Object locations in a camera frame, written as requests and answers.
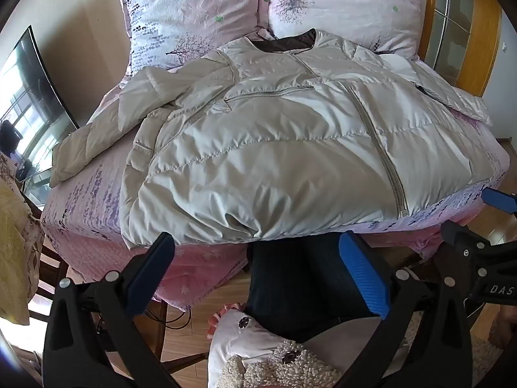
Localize black floor cable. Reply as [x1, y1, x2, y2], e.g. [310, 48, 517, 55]
[143, 305, 195, 330]

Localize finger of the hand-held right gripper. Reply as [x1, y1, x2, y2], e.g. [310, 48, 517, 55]
[480, 188, 517, 215]
[440, 220, 492, 277]

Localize white puffer jacket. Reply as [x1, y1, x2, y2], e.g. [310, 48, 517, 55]
[50, 28, 491, 250]

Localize dark wooden chair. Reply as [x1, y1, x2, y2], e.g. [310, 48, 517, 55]
[24, 194, 211, 376]

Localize person's white fleece garment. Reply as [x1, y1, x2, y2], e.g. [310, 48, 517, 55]
[208, 309, 503, 388]

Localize person's right hand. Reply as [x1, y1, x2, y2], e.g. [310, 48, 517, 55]
[488, 309, 517, 348]

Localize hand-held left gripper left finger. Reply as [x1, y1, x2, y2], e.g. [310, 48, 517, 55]
[42, 232, 179, 388]

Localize yellow patterned cloth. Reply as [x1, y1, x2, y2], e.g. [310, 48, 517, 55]
[0, 149, 45, 326]

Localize pink pillow with purple dots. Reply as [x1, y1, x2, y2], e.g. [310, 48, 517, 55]
[117, 0, 269, 75]

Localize dark framed window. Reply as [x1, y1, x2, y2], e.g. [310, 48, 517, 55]
[0, 25, 80, 158]

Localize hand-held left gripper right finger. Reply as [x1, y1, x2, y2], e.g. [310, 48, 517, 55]
[338, 231, 474, 388]

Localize pink pillow with tree print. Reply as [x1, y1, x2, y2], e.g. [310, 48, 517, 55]
[260, 0, 425, 61]

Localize wooden framed glass door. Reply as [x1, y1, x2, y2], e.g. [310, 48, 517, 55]
[365, 0, 503, 98]

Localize person's legs in dark pants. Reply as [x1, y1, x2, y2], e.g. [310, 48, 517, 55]
[244, 234, 384, 332]

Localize glass television stand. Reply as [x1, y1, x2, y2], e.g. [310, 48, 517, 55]
[16, 157, 55, 207]

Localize bed with pink floral sheet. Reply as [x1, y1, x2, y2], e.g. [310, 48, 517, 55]
[40, 28, 512, 312]

